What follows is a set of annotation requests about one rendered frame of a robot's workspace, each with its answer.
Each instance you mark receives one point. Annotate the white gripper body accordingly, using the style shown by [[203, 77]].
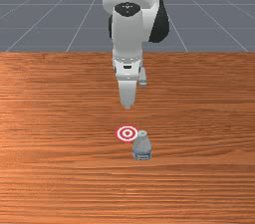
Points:
[[127, 82]]

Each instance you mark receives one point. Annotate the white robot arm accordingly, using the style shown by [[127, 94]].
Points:
[[127, 32]]

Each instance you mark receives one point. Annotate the clear plastic bottle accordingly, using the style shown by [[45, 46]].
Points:
[[142, 148]]

